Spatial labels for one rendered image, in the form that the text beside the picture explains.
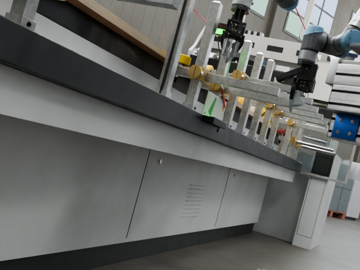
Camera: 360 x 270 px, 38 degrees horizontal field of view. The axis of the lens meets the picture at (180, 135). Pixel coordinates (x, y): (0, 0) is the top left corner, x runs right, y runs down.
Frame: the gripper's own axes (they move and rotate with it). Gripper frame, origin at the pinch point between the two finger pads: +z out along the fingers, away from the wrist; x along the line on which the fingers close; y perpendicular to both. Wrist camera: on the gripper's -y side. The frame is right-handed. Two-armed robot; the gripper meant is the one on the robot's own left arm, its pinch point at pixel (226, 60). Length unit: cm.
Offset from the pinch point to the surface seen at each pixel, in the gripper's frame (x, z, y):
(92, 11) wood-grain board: -43, 5, 47
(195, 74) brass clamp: -10.0, 9.4, 5.6
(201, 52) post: -10.1, 0.3, 2.6
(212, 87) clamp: -2.7, 9.1, -18.3
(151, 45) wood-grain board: -27.9, 3.7, 10.5
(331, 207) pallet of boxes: 294, 72, -882
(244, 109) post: 16, 9, -68
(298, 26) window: 128, -259, -837
